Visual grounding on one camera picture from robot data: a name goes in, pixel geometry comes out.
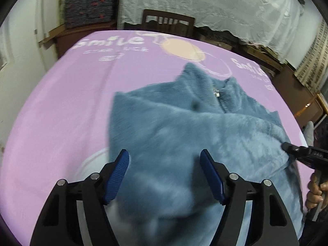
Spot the brown wooden cabinet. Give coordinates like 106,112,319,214
55,22,118,59

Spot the stack of dark patterned boxes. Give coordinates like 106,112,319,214
64,0,121,29

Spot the person's dark clothing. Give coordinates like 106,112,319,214
300,205,328,246

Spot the dark wooden chair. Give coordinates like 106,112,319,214
142,9,196,38

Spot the white lace cloth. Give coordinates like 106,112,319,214
118,0,305,64

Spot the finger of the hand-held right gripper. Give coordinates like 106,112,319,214
281,142,309,161

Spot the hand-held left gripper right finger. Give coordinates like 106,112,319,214
200,149,300,246

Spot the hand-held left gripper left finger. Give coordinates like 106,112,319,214
29,149,130,246

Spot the beige patterned curtain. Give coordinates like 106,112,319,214
295,18,328,95

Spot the purple printed blanket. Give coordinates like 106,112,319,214
0,29,308,246

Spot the wooden shelf with cardboard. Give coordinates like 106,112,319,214
192,26,285,76

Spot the person's right hand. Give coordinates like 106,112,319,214
305,173,328,211

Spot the blue fleece jacket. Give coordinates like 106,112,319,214
106,63,305,246

